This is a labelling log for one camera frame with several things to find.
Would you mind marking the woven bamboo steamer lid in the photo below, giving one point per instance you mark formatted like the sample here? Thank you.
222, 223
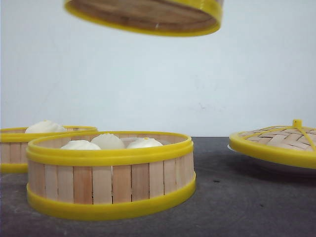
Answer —
293, 145

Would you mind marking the bamboo steamer basket one bun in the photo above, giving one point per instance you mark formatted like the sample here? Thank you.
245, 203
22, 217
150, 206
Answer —
14, 141

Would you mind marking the white bun right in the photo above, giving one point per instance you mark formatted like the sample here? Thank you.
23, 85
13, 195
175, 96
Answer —
144, 143

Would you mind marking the white bun middle back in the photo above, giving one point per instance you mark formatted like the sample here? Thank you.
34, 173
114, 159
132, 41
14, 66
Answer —
108, 141

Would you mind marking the bamboo steamer basket three buns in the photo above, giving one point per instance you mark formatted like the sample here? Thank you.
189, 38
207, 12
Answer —
109, 184

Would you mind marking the white bun front left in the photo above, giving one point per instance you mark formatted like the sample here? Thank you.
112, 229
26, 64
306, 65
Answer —
80, 145

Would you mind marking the white steamed bun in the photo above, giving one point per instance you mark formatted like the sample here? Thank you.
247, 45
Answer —
45, 126

